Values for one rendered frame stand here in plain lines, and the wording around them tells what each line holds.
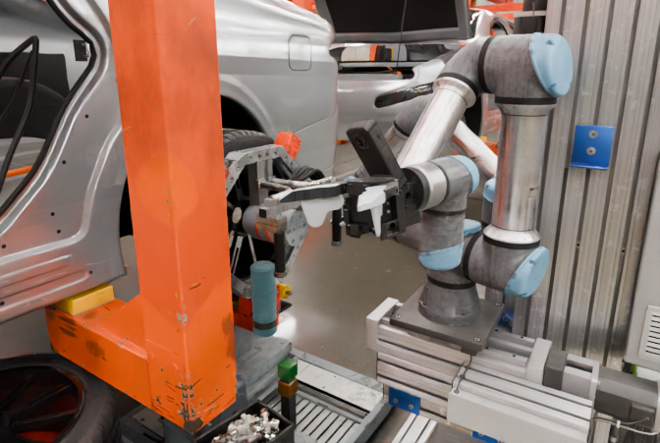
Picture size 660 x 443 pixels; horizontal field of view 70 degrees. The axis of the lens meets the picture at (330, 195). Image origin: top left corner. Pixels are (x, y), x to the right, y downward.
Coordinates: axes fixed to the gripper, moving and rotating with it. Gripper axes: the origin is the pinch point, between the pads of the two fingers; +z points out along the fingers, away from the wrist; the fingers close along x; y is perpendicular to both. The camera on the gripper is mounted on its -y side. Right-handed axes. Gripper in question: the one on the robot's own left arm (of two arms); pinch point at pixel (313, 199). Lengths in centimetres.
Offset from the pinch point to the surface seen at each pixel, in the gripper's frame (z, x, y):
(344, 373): -93, 101, 103
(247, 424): -13, 49, 61
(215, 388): -12, 61, 55
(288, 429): -20, 41, 62
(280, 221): -47, 73, 20
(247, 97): -71, 117, -21
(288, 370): -26, 48, 52
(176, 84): -8, 49, -20
